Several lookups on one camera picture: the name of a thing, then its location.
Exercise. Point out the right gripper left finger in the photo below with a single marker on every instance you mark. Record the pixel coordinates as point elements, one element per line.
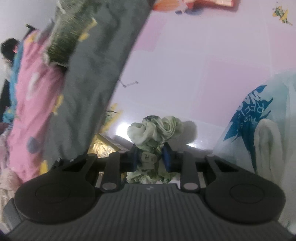
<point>116,164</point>

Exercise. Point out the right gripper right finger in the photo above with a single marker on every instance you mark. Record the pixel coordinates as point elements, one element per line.
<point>183,163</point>

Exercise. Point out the green white cloth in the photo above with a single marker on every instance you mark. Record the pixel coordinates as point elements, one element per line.
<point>150,136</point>

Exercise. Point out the grey blanket with yellow dogs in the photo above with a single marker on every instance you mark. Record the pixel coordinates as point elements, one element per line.
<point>91,78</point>

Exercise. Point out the white blue plastic bag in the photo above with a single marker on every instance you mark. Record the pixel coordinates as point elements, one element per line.
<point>260,138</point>

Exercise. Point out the pink patterned table mat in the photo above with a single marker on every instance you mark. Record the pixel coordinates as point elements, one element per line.
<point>216,70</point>

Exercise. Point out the pink patterned quilt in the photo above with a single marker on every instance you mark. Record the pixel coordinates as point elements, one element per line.
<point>37,89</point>

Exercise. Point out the green floral lace pillow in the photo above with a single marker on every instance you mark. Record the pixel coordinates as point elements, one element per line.
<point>72,23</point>

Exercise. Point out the red white wet wipes pack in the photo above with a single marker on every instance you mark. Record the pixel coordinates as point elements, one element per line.
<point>216,4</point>

